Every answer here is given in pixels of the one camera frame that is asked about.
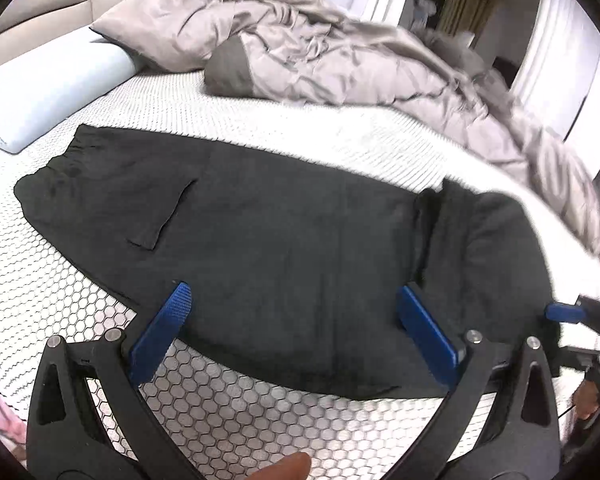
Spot light blue pillow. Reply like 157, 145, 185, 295
0, 27, 143, 154

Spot person's left hand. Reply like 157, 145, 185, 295
248, 452, 312, 480

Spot white honeycomb mattress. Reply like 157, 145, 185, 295
0, 73, 600, 479

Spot olive curtain in background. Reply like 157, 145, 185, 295
437, 0, 498, 41

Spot white curtain right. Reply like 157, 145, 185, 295
512, 0, 600, 177

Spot grey crumpled duvet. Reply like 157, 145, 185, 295
92, 0, 600, 255

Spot person's right hand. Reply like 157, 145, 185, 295
572, 380, 600, 420

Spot dark grey quilted blanket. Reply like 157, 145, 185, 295
415, 28, 513, 110

